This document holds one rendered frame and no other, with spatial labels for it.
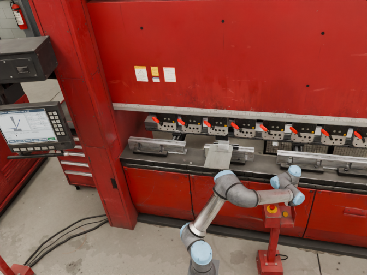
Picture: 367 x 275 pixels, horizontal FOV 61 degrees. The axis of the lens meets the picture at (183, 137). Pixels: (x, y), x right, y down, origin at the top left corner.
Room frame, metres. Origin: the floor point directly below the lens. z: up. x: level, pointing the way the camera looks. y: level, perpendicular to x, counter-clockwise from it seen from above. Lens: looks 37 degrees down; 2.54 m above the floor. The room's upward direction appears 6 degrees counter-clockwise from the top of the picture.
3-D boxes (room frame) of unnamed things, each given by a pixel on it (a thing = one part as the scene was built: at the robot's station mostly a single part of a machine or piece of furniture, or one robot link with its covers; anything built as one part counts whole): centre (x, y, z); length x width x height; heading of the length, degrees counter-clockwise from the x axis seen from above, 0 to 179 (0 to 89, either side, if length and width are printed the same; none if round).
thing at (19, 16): (6.59, 3.02, 1.04); 0.18 x 0.17 x 0.56; 76
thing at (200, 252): (0.99, -0.03, 0.94); 0.13 x 0.12 x 0.14; 20
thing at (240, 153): (1.88, -0.35, 0.92); 0.39 x 0.06 x 0.10; 72
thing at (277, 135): (1.78, -0.65, 1.20); 0.15 x 0.09 x 0.17; 72
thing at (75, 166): (2.69, 1.03, 0.50); 0.50 x 0.50 x 1.00; 72
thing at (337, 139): (1.66, -1.03, 1.20); 0.15 x 0.09 x 0.17; 72
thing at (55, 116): (1.78, 0.98, 1.42); 0.45 x 0.12 x 0.36; 86
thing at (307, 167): (1.66, -0.85, 0.89); 0.30 x 0.05 x 0.03; 72
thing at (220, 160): (1.75, -0.25, 1.00); 0.26 x 0.18 x 0.01; 162
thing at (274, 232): (1.39, -0.61, 0.39); 0.05 x 0.05 x 0.54; 83
